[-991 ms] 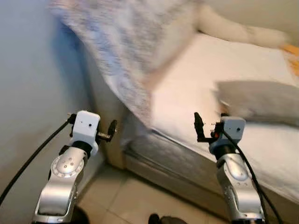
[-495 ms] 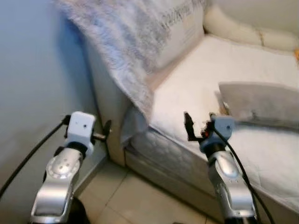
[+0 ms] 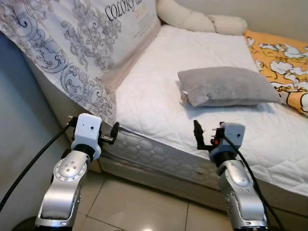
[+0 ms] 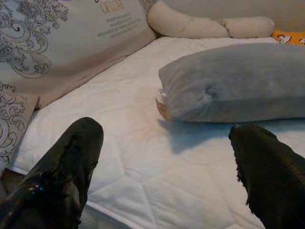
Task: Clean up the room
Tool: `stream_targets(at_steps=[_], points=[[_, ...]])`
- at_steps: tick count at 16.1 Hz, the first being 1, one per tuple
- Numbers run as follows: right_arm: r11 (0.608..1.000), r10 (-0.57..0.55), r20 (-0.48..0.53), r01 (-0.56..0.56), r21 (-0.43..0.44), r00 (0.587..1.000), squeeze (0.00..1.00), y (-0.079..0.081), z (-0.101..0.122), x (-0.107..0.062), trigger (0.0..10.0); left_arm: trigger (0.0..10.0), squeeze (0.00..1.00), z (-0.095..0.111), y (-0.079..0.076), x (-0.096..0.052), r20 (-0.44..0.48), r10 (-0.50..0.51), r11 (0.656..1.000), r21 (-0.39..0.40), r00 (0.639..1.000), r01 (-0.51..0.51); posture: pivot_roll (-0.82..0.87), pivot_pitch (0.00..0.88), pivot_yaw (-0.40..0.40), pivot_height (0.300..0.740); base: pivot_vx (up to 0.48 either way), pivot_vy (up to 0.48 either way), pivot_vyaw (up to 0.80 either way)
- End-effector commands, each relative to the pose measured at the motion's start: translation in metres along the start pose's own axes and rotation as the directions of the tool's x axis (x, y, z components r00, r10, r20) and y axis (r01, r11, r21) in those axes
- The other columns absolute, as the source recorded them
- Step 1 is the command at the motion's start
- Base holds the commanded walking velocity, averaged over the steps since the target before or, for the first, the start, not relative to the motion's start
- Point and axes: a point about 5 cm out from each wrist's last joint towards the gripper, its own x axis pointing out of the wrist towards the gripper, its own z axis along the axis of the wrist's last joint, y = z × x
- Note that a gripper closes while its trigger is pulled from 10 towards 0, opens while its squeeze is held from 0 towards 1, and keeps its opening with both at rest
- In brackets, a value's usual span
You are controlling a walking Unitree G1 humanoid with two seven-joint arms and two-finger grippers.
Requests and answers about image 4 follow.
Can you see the plain grey pillow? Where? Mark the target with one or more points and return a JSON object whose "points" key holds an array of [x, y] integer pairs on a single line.
{"points": [[226, 81]]}

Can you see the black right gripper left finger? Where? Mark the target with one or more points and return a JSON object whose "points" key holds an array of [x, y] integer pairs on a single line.
{"points": [[59, 171]]}

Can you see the cream bolster pillow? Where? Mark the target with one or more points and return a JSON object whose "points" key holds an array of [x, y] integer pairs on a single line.
{"points": [[190, 21]]}

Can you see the white quilted mattress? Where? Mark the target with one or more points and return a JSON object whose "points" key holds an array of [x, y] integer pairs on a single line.
{"points": [[133, 95]]}

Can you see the yellow egg cartoon blanket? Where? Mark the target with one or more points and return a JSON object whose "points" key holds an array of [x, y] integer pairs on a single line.
{"points": [[288, 37]]}

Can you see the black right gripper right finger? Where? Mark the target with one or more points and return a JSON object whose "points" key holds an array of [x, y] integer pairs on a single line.
{"points": [[274, 179]]}

